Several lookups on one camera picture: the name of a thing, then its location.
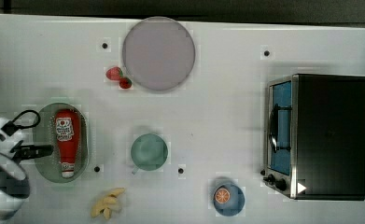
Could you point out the blue bowl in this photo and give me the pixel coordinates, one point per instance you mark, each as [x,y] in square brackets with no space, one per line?
[234,205]

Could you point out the black toaster oven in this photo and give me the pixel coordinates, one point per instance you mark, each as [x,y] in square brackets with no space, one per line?
[315,137]

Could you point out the red strawberry toy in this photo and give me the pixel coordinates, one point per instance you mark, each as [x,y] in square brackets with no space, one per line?
[114,73]
[125,83]

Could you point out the green oval strainer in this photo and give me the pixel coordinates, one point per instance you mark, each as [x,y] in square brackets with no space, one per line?
[44,134]

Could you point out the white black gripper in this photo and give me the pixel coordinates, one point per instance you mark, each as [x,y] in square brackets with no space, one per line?
[11,137]

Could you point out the red ketchup bottle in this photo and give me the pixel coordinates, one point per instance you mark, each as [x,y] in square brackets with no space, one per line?
[67,130]

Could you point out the orange slice toy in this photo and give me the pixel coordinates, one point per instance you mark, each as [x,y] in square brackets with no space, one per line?
[222,195]

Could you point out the grey round plate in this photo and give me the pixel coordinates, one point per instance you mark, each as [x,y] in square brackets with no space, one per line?
[158,53]

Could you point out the green mug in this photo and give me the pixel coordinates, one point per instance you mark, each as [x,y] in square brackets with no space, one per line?
[149,152]

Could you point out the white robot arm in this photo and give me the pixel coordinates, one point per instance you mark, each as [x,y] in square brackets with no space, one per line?
[14,180]

